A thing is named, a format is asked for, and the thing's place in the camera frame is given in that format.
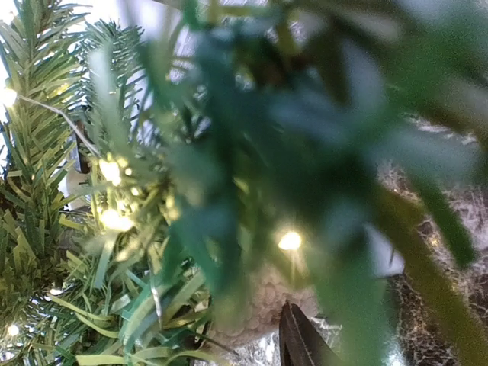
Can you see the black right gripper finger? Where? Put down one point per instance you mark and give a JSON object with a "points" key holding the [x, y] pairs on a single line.
{"points": [[299, 342]]}

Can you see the small green christmas tree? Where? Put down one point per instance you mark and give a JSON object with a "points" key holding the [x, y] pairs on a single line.
{"points": [[163, 198]]}

